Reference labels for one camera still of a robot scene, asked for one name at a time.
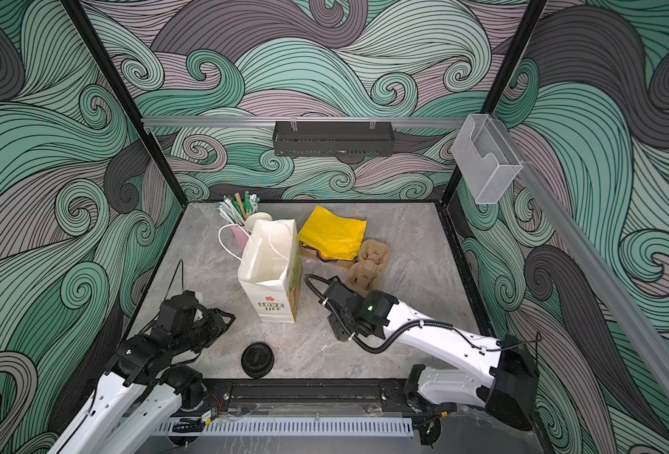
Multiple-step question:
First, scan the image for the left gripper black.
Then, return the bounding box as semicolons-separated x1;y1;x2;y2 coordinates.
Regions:
172;306;238;356

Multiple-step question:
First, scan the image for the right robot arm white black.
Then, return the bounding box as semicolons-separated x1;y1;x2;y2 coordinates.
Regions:
305;274;540;431

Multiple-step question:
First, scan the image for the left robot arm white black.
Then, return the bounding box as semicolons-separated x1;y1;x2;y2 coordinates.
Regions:
50;291;236;453

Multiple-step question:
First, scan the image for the brown pulp cup carrier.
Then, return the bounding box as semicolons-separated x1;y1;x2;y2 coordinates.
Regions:
346;239;390;297

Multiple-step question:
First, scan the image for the stack of black cup lids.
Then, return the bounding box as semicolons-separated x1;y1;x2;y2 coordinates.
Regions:
241;342;275;379

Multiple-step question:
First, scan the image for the yellow napkin stack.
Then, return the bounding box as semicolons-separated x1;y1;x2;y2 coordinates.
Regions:
298;205;368;261

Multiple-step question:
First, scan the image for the white paper gift bag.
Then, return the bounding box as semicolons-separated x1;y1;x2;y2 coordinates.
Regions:
238;219;302;323

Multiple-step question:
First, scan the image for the pink holder with straws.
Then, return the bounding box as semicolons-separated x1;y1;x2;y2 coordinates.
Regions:
216;191;261;253

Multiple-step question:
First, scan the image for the stack of green paper cups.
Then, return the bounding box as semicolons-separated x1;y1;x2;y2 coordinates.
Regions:
245;212;273;233

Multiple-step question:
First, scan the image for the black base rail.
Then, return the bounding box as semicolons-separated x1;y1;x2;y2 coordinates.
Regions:
197;376;534;412

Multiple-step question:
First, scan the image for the white slotted cable duct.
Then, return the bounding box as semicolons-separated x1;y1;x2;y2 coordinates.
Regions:
153;416;415;438

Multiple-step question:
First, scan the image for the black wall tray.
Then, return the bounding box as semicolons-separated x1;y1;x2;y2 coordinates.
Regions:
273;120;395;158

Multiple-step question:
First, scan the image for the clear acrylic wall holder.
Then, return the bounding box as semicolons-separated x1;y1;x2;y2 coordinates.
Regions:
451;113;523;205

